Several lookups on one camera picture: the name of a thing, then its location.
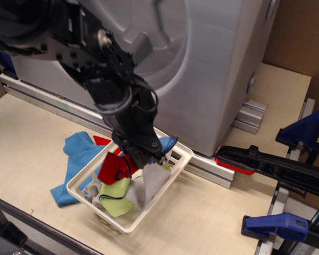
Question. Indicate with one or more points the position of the blue clamp handle lower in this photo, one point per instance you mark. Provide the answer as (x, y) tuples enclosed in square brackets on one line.
[(285, 225)]

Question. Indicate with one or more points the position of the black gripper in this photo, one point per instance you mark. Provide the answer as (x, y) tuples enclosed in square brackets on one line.
[(132, 125)]

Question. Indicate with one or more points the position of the short aluminium extrusion block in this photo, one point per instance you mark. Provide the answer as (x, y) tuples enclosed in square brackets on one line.
[(250, 116)]

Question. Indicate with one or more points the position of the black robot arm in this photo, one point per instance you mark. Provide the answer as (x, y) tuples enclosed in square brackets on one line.
[(67, 32)]

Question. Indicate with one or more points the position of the brown cardboard box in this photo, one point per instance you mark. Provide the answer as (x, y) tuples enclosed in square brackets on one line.
[(294, 41)]

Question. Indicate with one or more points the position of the green cloth with black trim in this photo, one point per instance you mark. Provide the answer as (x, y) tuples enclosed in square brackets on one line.
[(114, 196)]

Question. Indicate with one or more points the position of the white plastic laundry basket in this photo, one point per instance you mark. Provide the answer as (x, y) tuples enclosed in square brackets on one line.
[(126, 202)]

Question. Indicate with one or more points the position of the black red bar clamp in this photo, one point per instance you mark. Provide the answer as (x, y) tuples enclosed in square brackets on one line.
[(293, 174)]

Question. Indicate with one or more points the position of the dark blue cloth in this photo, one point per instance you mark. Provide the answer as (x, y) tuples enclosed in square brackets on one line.
[(167, 143)]

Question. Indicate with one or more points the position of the blue Irwin clamp upper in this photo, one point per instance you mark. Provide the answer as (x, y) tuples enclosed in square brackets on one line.
[(305, 130)]

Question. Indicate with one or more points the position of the black metal table frame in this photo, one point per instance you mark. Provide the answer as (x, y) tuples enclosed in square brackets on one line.
[(21, 233)]

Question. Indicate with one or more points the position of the grey toy washing machine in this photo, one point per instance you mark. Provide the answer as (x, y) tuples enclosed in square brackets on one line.
[(201, 58)]

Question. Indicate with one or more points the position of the red cloth under basket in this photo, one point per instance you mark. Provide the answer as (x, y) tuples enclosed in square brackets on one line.
[(100, 141)]

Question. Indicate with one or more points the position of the aluminium extrusion rail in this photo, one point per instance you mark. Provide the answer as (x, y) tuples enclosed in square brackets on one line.
[(200, 165)]

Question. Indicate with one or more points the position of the light blue microfibre cloth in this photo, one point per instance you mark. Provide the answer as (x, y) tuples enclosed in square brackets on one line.
[(81, 149)]

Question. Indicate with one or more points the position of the white grey cloth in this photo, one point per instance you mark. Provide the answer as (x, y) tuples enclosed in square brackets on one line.
[(149, 183)]

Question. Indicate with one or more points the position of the red cloth with black trim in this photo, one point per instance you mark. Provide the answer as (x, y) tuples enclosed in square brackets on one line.
[(115, 168)]

